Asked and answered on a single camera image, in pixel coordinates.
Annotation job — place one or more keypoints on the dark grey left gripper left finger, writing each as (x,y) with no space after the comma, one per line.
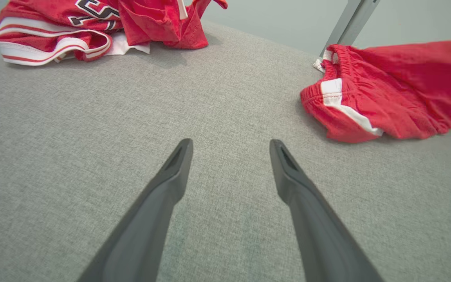
(143,235)

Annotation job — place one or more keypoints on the grey metal post with notches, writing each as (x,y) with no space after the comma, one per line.
(350,23)

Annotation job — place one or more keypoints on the red mesh jersey with lettering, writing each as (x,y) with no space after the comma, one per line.
(33,11)

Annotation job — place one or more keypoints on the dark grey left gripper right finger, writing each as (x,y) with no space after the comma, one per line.
(323,239)

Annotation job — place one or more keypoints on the red shorts with white stripe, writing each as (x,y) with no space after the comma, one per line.
(397,90)

